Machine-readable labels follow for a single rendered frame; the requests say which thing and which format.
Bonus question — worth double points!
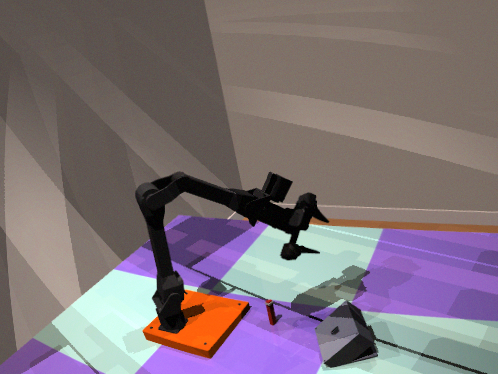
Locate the grey sloped panel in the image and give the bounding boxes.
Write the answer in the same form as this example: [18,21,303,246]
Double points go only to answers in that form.
[314,300,378,368]

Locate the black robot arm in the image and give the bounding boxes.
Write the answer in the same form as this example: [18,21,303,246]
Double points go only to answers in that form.
[135,171,312,334]

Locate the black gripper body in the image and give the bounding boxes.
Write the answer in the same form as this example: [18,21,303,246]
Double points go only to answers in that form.
[272,192,316,261]

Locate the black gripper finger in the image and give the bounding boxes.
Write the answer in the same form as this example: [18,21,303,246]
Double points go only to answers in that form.
[298,245,320,257]
[308,200,329,223]

